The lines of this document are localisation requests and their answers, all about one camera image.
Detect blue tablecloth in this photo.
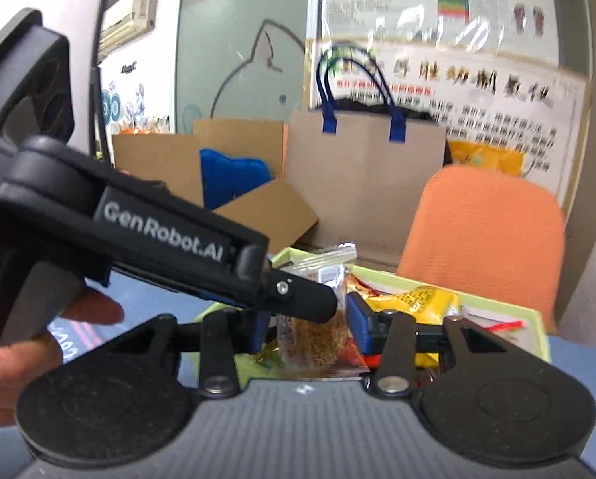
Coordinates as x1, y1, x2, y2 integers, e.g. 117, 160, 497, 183
0, 277, 596, 479

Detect white text notice sheet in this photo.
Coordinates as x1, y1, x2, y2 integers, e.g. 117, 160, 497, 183
323, 0, 438, 43

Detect brown cardboard box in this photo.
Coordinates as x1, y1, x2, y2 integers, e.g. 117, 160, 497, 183
111, 119, 320, 253

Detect orange chair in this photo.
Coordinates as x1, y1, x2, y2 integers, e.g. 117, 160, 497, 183
397, 166, 567, 333

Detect glass panel with cartoon drawing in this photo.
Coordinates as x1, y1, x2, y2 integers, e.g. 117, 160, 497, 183
176, 0, 311, 135

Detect yellow snack packet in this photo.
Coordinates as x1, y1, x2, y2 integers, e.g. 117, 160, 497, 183
365, 284, 466, 370

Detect clear orange snack packet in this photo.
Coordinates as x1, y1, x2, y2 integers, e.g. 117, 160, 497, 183
335, 274, 381, 377

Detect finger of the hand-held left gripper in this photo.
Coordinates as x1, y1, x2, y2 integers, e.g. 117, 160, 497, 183
193, 267, 339, 324

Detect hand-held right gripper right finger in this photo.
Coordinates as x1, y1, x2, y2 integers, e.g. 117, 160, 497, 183
347, 292, 521, 400

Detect clear brown cake snack packet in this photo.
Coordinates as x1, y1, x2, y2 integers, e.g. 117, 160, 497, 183
277, 242, 359, 372

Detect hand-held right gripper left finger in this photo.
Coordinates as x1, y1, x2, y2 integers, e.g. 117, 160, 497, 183
123, 308, 270, 399

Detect colour chart poster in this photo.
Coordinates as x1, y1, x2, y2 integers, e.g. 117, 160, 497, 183
435, 0, 560, 65

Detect wall poster with large text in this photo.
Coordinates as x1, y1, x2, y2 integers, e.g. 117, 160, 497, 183
305, 37, 593, 205

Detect blue padded cloth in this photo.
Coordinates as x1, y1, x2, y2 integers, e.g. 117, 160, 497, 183
199, 148, 273, 210

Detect yellow plastic bag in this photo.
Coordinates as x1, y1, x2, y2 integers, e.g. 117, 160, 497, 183
448, 140, 523, 176

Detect green cardboard box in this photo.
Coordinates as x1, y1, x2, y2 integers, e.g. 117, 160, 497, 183
193, 247, 551, 375

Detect person's left hand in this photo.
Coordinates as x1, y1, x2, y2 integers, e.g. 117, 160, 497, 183
0, 287, 125, 427

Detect brown paper bag blue handles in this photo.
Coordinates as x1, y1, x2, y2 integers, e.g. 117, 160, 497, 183
284, 45, 448, 260

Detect white air conditioner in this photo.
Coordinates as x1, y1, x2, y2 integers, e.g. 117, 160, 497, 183
100, 0, 159, 51

